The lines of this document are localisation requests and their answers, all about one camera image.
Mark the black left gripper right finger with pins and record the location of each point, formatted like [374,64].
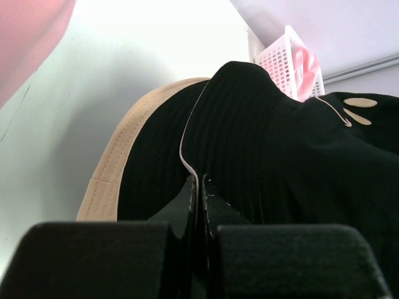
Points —
[284,261]

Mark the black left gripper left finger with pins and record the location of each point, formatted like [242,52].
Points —
[136,259]

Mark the beige bucket hat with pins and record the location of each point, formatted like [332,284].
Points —
[100,202]

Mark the black bucket hat white stitching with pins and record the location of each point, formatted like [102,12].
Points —
[154,173]

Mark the pink bucket hat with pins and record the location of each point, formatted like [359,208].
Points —
[306,65]

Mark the pink baseball cap white logo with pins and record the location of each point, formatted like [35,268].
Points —
[30,30]

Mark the white plastic basket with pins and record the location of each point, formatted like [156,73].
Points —
[277,61]

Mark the right aluminium corner post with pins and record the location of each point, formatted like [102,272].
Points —
[361,70]

